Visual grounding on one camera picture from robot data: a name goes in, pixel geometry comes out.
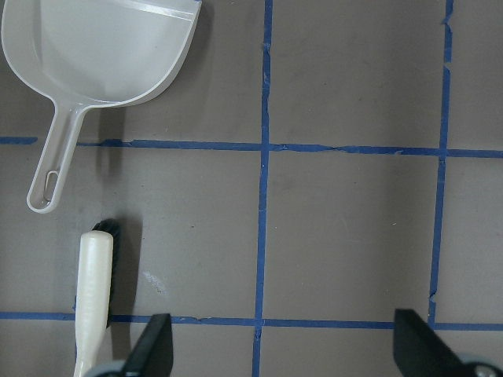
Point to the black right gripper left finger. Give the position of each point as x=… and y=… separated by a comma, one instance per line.
x=153, y=354

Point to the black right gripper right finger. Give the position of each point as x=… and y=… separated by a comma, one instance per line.
x=418, y=351

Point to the white brush black bristles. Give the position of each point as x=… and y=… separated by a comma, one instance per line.
x=97, y=258

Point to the white plastic dustpan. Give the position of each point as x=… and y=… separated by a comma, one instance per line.
x=85, y=55

